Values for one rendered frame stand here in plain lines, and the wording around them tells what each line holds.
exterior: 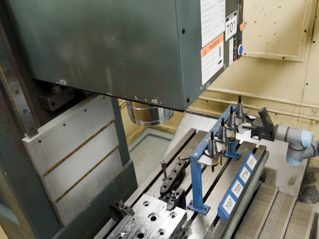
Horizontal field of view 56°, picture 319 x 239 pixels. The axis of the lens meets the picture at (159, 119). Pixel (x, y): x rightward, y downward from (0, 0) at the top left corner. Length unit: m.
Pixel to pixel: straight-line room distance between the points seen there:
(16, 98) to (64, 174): 0.43
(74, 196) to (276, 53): 1.34
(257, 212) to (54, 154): 1.05
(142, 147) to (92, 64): 1.59
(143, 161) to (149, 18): 1.67
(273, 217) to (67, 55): 1.28
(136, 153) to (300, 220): 1.25
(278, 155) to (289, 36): 0.72
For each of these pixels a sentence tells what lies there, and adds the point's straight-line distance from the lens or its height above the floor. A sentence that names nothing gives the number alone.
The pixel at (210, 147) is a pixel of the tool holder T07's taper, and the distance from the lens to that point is 1.28.
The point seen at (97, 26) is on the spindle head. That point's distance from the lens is 0.86.
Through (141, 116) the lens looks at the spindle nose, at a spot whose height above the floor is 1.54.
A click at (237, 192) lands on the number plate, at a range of 1.54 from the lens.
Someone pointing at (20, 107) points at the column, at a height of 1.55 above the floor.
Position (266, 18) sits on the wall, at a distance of 1.83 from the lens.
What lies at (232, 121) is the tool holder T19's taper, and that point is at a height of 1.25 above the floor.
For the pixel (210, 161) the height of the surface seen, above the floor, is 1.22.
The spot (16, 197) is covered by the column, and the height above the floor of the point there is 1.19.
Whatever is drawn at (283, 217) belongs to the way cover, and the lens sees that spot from 1.74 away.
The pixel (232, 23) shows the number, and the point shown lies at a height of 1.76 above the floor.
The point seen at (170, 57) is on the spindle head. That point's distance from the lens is 0.75.
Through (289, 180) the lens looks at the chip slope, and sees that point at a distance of 1.95.
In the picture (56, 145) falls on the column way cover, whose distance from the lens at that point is 1.34.
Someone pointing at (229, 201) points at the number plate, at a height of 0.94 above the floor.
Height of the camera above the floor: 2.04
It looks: 32 degrees down
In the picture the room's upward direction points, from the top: 7 degrees counter-clockwise
